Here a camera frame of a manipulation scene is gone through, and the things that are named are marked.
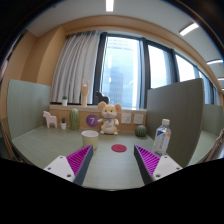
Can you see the round purple sign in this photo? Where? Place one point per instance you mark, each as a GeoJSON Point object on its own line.
{"type": "Point", "coordinates": [90, 120]}

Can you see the round green cactus ornament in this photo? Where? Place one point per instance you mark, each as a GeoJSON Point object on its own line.
{"type": "Point", "coordinates": [140, 131]}

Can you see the clear plastic drink bottle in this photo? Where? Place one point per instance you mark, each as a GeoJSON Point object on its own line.
{"type": "Point", "coordinates": [162, 137]}

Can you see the white pleated curtain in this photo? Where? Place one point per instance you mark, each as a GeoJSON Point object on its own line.
{"type": "Point", "coordinates": [75, 66]}

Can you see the ceiling strip lights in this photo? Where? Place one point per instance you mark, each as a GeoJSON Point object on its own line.
{"type": "Point", "coordinates": [188, 29]}

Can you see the white wall socket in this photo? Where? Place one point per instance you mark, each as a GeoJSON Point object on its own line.
{"type": "Point", "coordinates": [126, 118]}
{"type": "Point", "coordinates": [138, 119]}

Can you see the grey desk partition panel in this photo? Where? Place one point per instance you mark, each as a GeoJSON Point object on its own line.
{"type": "Point", "coordinates": [181, 110]}

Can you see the tall green cactus ornament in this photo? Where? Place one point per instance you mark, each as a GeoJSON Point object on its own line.
{"type": "Point", "coordinates": [74, 119]}

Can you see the pink horse figurine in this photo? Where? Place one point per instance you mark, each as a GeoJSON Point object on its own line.
{"type": "Point", "coordinates": [50, 119]}

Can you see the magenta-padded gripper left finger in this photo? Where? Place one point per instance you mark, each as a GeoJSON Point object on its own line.
{"type": "Point", "coordinates": [60, 166]}

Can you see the black horse figurine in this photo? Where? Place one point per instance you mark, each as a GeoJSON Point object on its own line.
{"type": "Point", "coordinates": [101, 98]}

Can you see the green desk partition panel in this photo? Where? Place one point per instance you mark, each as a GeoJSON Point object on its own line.
{"type": "Point", "coordinates": [28, 106]}

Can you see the small plant in white pot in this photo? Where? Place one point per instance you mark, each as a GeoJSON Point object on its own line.
{"type": "Point", "coordinates": [63, 125]}
{"type": "Point", "coordinates": [64, 102]}

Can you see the flat round red coaster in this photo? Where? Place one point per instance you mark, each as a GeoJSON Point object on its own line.
{"type": "Point", "coordinates": [119, 148]}

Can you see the large glass window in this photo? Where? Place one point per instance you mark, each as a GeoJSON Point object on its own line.
{"type": "Point", "coordinates": [121, 70]}

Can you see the wooden windowsill ledge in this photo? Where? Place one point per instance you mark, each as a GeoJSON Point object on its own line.
{"type": "Point", "coordinates": [83, 110]}

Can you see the wooden hand model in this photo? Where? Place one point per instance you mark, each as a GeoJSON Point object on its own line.
{"type": "Point", "coordinates": [85, 95]}

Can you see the beige plush mouse toy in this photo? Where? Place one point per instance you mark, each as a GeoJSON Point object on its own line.
{"type": "Point", "coordinates": [109, 120]}

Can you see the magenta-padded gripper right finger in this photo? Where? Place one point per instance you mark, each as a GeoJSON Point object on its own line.
{"type": "Point", "coordinates": [165, 165]}

